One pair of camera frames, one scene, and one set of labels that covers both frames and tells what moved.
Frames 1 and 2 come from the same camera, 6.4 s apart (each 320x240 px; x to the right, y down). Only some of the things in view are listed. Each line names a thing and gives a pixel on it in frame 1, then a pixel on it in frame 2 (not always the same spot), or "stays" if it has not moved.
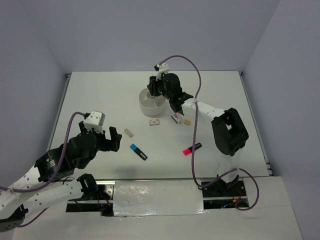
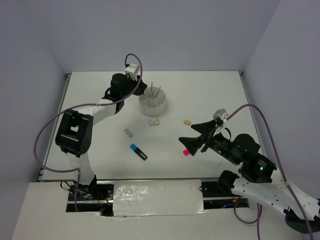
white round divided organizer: x=150 y=105 stays
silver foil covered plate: x=157 y=198 stays
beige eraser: x=128 y=133 stays
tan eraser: x=187 y=122 stays
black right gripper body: x=157 y=87 -> x=217 y=142
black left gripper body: x=104 y=144 -> x=133 y=84
